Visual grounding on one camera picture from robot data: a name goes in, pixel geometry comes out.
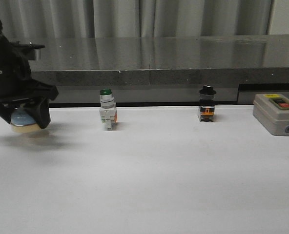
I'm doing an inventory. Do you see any black rotary selector switch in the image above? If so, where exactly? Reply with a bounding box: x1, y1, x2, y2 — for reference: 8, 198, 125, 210
198, 85, 216, 122

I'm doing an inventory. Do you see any grey curtain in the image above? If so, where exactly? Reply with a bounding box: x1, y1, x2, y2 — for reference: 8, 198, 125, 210
0, 0, 272, 38

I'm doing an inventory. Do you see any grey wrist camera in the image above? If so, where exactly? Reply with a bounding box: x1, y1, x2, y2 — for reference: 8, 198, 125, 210
11, 41, 45, 60

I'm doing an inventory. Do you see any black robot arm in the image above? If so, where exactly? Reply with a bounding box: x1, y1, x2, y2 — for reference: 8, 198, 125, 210
0, 20, 58, 132

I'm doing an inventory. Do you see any blue and cream call bell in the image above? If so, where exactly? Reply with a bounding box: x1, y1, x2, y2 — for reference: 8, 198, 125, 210
10, 104, 41, 134

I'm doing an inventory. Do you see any grey stone counter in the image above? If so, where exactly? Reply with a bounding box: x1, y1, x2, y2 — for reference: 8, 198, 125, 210
30, 35, 289, 106

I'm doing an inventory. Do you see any green pushbutton switch module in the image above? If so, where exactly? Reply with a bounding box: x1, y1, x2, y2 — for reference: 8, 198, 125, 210
99, 88, 117, 130

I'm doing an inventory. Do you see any grey start stop switch box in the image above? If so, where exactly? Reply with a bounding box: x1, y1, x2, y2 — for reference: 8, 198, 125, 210
253, 94, 289, 136

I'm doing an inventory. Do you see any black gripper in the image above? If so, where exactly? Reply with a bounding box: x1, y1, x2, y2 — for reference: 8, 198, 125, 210
0, 35, 58, 129

